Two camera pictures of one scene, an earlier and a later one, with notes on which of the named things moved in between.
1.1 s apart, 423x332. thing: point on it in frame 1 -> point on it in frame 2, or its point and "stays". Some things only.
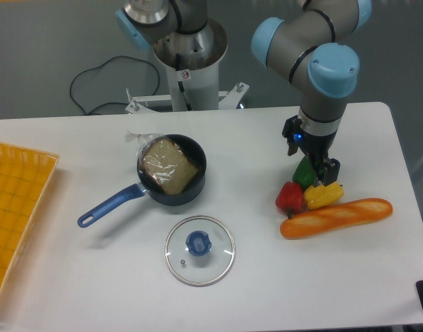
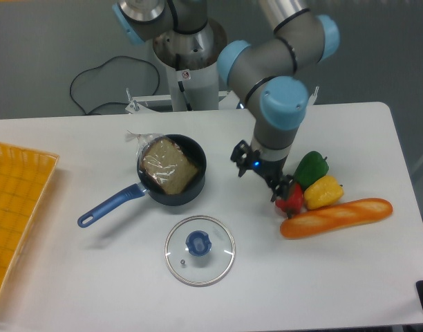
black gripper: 317,147 -> 245,157
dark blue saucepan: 194,190 stays
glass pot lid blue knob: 198,243 stays
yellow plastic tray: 19,179 stays
